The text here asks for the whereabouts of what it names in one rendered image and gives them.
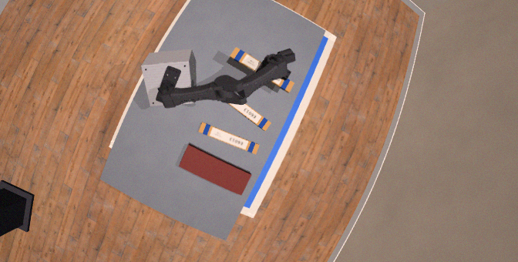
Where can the white electrode pack with blue and orange bands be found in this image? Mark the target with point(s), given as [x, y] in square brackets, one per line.
[228, 138]

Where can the white welding electrode pack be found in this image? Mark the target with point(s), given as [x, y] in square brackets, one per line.
[252, 115]

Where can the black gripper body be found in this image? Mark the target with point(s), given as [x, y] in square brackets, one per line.
[262, 65]

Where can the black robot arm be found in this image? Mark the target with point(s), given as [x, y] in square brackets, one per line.
[225, 86]

